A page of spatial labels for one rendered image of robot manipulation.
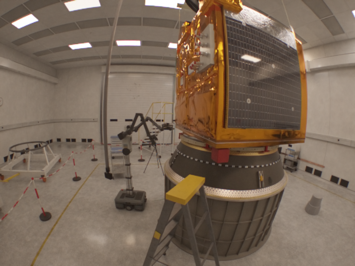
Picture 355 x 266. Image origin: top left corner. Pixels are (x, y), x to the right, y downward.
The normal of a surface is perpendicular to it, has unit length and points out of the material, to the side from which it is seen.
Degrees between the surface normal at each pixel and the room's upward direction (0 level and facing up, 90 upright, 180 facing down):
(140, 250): 0
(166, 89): 90
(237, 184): 62
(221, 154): 90
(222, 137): 97
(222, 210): 90
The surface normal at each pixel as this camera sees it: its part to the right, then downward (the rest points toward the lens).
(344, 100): -0.97, 0.00
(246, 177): -0.08, -0.35
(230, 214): -0.22, 0.12
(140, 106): 0.23, 0.14
